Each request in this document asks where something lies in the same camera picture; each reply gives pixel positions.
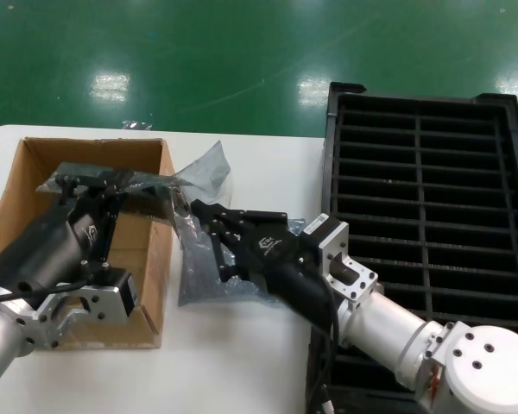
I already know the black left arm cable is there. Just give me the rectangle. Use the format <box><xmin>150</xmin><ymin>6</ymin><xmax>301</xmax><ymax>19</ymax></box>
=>
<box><xmin>0</xmin><ymin>275</ymin><xmax>111</xmax><ymax>303</ymax></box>

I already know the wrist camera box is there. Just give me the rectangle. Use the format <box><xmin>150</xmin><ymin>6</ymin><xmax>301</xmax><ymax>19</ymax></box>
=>
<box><xmin>300</xmin><ymin>210</ymin><xmax>350</xmax><ymax>251</ymax></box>
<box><xmin>106</xmin><ymin>267</ymin><xmax>136</xmax><ymax>323</ymax></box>

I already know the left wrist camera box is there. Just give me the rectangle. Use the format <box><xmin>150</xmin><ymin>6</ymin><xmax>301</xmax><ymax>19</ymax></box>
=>
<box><xmin>106</xmin><ymin>267</ymin><xmax>136</xmax><ymax>323</ymax></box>

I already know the grey antistatic bag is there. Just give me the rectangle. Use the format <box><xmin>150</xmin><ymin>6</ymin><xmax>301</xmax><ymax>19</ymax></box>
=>
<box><xmin>176</xmin><ymin>217</ymin><xmax>308</xmax><ymax>309</ymax></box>
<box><xmin>36</xmin><ymin>140</ymin><xmax>234</xmax><ymax>251</ymax></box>

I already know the black slotted plastic container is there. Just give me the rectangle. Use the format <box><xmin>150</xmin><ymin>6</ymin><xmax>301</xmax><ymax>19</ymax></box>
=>
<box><xmin>304</xmin><ymin>79</ymin><xmax>518</xmax><ymax>414</ymax></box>

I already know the brown cardboard box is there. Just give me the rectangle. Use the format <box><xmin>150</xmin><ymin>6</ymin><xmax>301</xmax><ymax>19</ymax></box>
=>
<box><xmin>0</xmin><ymin>136</ymin><xmax>179</xmax><ymax>351</ymax></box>

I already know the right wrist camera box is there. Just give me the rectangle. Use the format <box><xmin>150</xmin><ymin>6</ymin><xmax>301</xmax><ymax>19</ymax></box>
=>
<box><xmin>300</xmin><ymin>210</ymin><xmax>350</xmax><ymax>251</ymax></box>

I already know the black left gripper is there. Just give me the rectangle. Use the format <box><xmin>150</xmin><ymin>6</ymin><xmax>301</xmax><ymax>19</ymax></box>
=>
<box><xmin>0</xmin><ymin>167</ymin><xmax>135</xmax><ymax>299</ymax></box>

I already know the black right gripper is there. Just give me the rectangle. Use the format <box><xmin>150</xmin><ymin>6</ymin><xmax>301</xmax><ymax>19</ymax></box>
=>
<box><xmin>190</xmin><ymin>198</ymin><xmax>341</xmax><ymax>338</ymax></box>

